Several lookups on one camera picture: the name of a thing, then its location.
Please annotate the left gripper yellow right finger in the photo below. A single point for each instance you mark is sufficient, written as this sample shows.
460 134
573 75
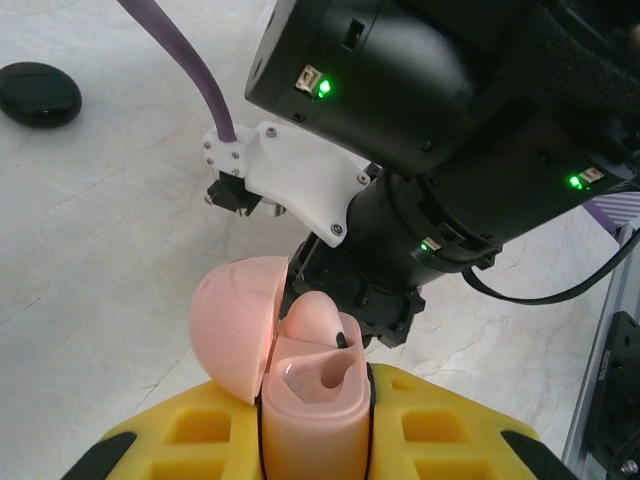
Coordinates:
450 440

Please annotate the small pink ball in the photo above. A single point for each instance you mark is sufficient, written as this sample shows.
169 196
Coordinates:
315 430

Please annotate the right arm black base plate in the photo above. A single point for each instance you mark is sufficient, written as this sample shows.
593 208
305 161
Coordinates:
617 400

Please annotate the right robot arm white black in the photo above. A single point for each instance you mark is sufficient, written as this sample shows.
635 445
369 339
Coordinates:
590 60

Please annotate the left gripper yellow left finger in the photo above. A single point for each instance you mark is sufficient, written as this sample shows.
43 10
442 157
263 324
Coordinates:
200 440

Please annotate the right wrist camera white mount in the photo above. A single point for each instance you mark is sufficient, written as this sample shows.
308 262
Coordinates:
295 170

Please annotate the long aluminium base rail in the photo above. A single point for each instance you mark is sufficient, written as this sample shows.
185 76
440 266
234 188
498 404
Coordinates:
595 310

